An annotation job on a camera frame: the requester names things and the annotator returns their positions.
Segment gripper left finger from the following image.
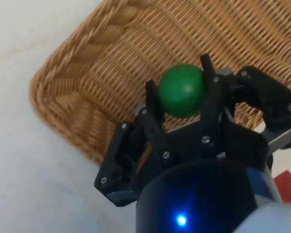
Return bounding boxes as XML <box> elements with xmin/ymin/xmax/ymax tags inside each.
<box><xmin>94</xmin><ymin>79</ymin><xmax>178</xmax><ymax>207</ymax></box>

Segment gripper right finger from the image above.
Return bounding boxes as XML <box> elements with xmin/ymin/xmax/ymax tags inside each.
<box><xmin>199</xmin><ymin>54</ymin><xmax>291</xmax><ymax>156</ymax></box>

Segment green ball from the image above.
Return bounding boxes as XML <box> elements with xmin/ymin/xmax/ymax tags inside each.
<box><xmin>158</xmin><ymin>63</ymin><xmax>208</xmax><ymax>119</ymax></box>

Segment wicker basket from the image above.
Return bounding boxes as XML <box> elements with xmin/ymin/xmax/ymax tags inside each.
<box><xmin>28</xmin><ymin>0</ymin><xmax>291</xmax><ymax>168</ymax></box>

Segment red cube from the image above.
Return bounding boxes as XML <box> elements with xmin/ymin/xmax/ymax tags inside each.
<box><xmin>273</xmin><ymin>170</ymin><xmax>291</xmax><ymax>205</ymax></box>

